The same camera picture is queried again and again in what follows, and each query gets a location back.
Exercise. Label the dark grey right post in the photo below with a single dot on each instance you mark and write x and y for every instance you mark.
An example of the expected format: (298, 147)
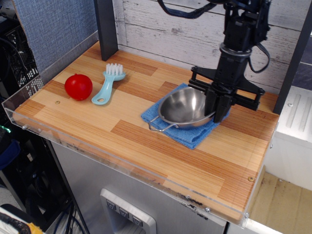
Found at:
(295, 61)

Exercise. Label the black plastic crate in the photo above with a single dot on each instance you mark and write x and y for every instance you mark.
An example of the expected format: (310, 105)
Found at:
(17, 63)

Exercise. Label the blue cloth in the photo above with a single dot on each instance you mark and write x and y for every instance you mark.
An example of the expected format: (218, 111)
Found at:
(188, 137)

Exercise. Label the light blue dish brush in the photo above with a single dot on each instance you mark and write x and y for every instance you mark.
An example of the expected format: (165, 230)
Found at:
(113, 72)

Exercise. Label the red toy tomato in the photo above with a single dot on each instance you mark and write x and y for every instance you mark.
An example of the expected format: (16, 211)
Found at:
(78, 87)

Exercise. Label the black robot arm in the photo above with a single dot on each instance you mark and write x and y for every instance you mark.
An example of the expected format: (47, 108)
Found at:
(246, 26)

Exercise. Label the silver cabinet with dispenser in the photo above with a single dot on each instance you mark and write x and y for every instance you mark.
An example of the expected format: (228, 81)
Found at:
(87, 177)

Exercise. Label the dark grey left post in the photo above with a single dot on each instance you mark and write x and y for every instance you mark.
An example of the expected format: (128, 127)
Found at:
(106, 27)

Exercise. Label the yellow object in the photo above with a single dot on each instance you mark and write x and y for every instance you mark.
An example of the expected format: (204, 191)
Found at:
(34, 229)

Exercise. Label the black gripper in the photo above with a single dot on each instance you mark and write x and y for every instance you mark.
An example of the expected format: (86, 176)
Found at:
(226, 85)

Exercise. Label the dark grey post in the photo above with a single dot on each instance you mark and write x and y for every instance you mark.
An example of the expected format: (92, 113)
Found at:
(106, 27)
(295, 61)

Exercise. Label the white ribbed appliance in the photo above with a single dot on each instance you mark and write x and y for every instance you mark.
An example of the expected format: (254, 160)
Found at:
(289, 156)

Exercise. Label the stainless steel pot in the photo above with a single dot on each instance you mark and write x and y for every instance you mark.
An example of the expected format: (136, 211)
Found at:
(184, 109)

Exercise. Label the clear acrylic table guard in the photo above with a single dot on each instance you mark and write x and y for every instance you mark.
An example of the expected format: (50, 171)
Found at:
(217, 178)

